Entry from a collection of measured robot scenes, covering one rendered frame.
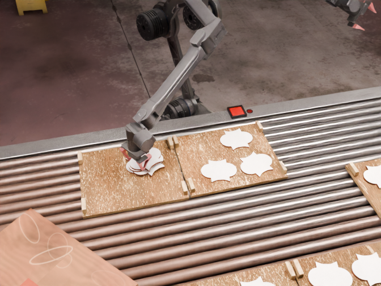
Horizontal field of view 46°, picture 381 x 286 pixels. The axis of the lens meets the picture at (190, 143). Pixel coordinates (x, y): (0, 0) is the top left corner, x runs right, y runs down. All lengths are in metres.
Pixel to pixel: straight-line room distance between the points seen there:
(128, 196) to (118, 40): 2.99
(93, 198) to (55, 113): 2.04
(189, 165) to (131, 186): 0.26
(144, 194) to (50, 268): 0.48
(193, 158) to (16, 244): 0.78
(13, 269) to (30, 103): 2.53
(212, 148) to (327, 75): 2.42
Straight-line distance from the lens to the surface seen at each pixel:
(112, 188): 1.83
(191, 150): 1.95
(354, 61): 4.50
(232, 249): 1.65
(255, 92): 3.88
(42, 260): 1.55
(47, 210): 1.84
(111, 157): 1.95
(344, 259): 1.69
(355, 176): 1.96
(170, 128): 2.09
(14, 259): 1.59
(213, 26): 1.81
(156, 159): 1.87
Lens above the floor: 2.29
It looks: 43 degrees down
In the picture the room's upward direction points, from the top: straight up
